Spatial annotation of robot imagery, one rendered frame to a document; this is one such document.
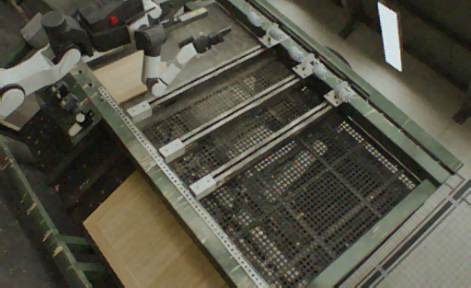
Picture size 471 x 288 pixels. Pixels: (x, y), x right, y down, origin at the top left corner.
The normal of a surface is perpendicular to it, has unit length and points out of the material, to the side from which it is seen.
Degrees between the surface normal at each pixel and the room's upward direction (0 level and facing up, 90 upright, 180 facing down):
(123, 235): 90
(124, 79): 59
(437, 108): 90
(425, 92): 90
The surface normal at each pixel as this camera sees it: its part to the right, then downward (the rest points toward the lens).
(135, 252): -0.29, -0.29
